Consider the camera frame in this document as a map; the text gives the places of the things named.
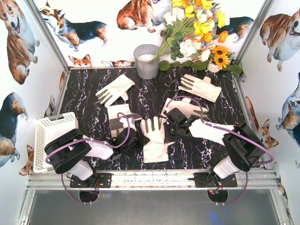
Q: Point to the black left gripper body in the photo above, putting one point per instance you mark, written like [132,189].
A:
[138,138]

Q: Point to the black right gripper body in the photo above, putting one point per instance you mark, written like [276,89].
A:
[169,128]

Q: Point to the long white glove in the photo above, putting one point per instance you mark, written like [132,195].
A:
[155,150]

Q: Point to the grey striped work glove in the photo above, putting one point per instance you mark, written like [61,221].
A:
[117,118]

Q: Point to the white glove green fingers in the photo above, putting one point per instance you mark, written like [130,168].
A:
[183,105]

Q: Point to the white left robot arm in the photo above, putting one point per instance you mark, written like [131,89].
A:
[66,152]

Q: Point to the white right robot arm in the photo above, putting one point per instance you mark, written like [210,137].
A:
[243,148]

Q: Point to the white perforated storage basket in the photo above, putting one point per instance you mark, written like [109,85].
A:
[47,130]

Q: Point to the white glove back right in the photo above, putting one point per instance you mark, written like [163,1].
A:
[199,87]

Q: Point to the white glove back left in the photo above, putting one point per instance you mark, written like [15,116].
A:
[111,92]

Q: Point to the grey metal bucket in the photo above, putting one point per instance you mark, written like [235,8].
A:
[146,64]

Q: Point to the sunflower pot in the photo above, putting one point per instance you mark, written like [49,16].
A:
[220,58]

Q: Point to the artificial flower bouquet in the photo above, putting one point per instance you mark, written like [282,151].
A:
[189,27]

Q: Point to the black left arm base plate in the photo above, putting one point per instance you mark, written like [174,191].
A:
[97,180]

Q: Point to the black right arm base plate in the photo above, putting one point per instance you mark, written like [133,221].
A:
[211,180]

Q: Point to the aluminium front rail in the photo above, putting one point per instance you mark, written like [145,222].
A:
[257,178]

